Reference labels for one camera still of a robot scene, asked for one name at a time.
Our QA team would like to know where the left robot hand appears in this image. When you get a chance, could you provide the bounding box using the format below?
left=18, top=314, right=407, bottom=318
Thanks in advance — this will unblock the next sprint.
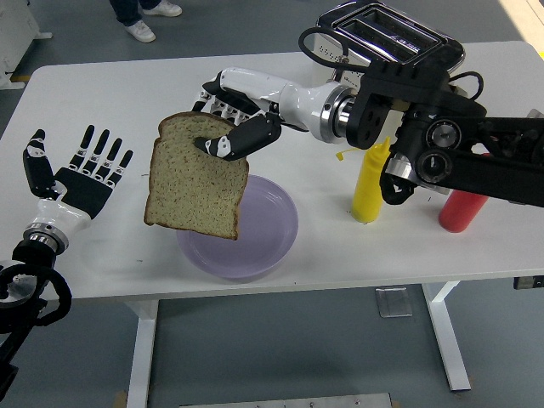
left=22, top=125, right=134, bottom=235

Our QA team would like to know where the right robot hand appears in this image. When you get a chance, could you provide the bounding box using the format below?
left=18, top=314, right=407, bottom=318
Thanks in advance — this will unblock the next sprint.
left=190, top=66, right=341, bottom=162

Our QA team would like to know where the cream and chrome toaster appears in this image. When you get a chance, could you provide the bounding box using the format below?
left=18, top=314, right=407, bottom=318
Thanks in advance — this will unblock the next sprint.
left=309, top=1, right=468, bottom=99

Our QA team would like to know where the slice of bread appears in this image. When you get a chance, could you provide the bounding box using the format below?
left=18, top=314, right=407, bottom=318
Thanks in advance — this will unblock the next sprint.
left=143, top=112, right=252, bottom=241

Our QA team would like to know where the purple round plate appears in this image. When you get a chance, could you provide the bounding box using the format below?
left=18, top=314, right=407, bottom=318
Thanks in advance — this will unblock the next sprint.
left=176, top=173, right=299, bottom=281

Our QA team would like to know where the white machine housing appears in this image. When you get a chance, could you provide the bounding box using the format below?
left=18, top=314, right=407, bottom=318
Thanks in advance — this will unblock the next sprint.
left=0, top=0, right=54, bottom=91

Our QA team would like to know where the small silver floor plate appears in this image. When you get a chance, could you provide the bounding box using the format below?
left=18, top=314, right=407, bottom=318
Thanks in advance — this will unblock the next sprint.
left=375, top=286, right=413, bottom=318

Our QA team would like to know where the long silver metal plate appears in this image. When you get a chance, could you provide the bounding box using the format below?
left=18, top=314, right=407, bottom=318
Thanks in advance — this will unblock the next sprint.
left=178, top=392, right=394, bottom=408

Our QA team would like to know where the yellow squeeze bottle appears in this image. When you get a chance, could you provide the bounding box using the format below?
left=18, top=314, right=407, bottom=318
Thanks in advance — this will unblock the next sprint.
left=335, top=136, right=392, bottom=224

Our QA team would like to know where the white table leg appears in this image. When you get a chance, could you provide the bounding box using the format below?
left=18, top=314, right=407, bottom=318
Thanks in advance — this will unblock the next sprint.
left=124, top=298, right=161, bottom=408
left=421, top=280, right=473, bottom=392

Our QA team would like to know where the red squeeze bottle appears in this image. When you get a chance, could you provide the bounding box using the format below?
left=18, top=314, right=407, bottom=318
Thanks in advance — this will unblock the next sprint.
left=438, top=189, right=490, bottom=234

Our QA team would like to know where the black table control box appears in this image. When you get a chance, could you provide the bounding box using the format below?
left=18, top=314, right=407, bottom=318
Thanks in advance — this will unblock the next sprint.
left=513, top=275, right=544, bottom=291

